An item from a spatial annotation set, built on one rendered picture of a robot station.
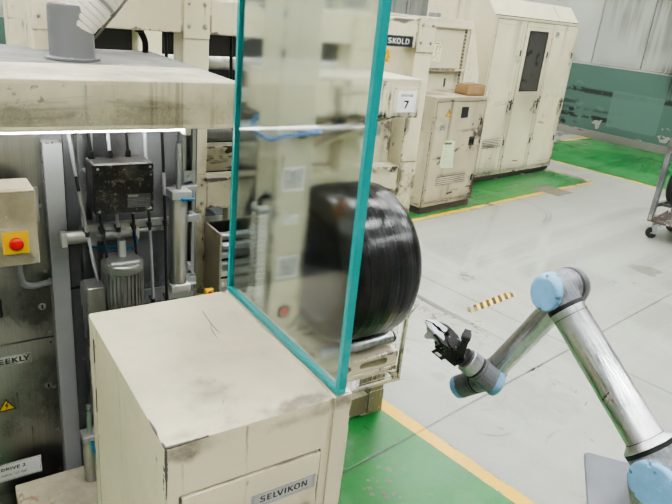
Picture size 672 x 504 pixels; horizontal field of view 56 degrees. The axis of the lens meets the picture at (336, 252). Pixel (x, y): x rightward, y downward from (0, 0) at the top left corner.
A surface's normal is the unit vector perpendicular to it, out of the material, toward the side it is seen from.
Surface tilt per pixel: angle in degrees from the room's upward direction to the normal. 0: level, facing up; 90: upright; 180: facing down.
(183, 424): 0
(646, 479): 93
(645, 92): 90
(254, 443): 90
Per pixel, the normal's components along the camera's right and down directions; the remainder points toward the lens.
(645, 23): -0.74, 0.18
